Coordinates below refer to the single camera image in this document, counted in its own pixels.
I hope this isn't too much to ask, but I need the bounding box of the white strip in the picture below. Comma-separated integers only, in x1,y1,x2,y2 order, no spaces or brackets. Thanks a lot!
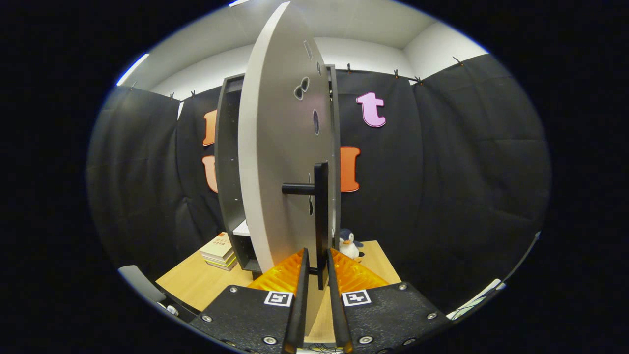
446,278,507,321

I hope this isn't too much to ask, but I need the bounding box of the black backdrop cloth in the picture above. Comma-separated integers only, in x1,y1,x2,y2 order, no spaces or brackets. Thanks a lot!
86,53,552,315

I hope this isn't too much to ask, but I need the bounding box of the beige cover book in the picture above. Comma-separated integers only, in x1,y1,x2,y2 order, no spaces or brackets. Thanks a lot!
200,232,234,261

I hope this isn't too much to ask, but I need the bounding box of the grey shoe cabinet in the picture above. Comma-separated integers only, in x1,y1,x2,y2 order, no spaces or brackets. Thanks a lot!
215,64,342,273

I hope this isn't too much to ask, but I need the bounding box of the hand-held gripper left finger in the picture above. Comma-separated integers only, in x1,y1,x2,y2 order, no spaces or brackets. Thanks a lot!
189,247,310,354

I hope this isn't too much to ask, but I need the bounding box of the row of black cloth clips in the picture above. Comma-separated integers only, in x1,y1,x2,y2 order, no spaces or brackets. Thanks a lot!
129,56,465,99

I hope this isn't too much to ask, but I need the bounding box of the beige shoe cabinet door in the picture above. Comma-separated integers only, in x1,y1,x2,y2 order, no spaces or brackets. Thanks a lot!
238,1,336,340

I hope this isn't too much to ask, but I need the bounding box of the penguin plush toy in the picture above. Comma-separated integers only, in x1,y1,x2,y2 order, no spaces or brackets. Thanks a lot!
339,228,365,262

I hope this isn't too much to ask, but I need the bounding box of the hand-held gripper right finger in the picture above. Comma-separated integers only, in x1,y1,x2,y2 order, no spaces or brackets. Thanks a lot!
326,247,452,354

